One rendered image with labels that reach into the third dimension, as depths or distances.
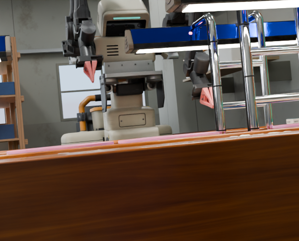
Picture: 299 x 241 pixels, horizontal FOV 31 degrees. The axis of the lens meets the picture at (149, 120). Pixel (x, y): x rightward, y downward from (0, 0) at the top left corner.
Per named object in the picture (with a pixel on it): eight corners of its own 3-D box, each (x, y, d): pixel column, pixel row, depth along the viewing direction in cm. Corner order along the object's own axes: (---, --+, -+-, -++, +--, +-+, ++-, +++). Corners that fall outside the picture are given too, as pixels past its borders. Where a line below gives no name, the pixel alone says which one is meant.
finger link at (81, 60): (100, 76, 198) (96, 56, 203) (81, 77, 196) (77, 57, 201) (98, 86, 204) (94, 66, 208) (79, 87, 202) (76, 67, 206)
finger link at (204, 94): (227, 98, 190) (218, 82, 197) (208, 99, 188) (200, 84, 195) (224, 113, 194) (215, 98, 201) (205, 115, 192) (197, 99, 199)
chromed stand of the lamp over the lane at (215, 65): (199, 161, 173) (186, 24, 173) (257, 155, 177) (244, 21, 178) (218, 163, 154) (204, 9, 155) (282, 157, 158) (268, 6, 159)
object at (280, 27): (124, 54, 172) (122, 31, 172) (302, 43, 184) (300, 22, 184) (128, 49, 164) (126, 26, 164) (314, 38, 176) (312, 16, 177)
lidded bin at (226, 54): (264, 60, 614) (262, 37, 615) (231, 62, 603) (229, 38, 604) (246, 66, 662) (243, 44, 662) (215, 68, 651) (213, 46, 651)
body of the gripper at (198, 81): (220, 85, 196) (214, 74, 201) (193, 87, 194) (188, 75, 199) (217, 99, 200) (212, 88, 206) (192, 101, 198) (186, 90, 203)
